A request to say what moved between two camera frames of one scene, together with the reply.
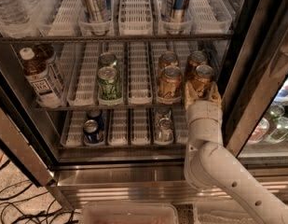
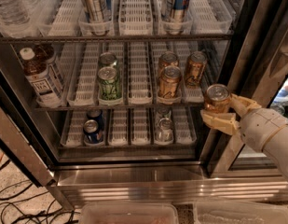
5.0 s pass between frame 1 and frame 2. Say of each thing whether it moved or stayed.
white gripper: moved
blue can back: stayed
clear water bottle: stayed
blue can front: stayed
